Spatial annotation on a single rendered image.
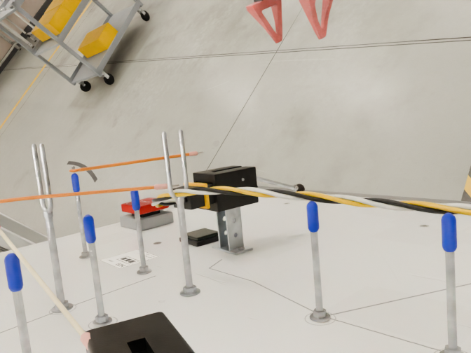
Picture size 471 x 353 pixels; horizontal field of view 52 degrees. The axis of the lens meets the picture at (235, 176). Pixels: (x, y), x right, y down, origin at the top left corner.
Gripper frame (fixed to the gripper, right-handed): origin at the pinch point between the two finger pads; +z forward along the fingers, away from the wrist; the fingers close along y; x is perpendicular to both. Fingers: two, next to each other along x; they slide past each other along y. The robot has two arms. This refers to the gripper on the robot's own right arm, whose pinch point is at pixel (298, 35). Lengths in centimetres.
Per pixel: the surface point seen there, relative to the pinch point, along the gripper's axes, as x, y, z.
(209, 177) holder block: -34.3, 16.9, 4.5
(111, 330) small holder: -54, 40, -4
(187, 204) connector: -37.9, 17.2, 5.6
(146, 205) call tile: -34.9, -1.5, 12.0
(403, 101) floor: 106, -57, 60
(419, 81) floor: 115, -54, 55
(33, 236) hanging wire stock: -41, -71, 34
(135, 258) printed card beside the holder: -43.1, 10.5, 11.2
